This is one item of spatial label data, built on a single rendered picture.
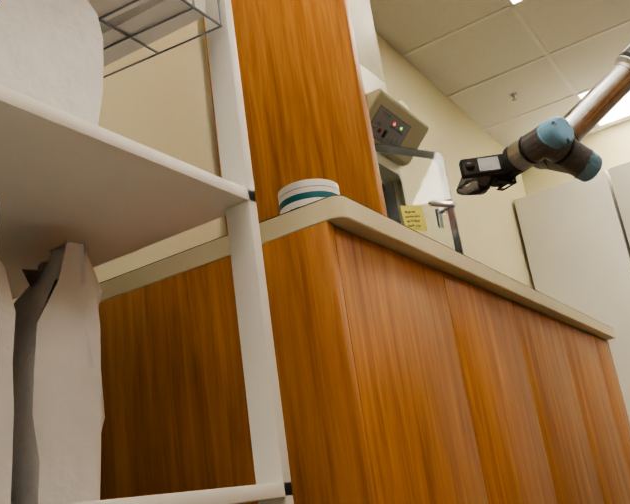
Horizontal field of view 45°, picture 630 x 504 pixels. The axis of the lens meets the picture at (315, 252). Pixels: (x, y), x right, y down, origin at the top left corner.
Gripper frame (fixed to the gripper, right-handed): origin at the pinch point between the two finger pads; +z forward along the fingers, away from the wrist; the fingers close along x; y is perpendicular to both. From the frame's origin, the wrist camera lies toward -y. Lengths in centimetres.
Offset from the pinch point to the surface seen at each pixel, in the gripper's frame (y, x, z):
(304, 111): -32.6, 28.7, 18.5
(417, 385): -50, -56, -30
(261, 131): -39, 28, 32
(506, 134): 237, 146, 184
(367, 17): 3, 74, 27
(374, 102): -17.3, 27.4, 6.7
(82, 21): -112, -11, -53
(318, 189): -57, -14, -19
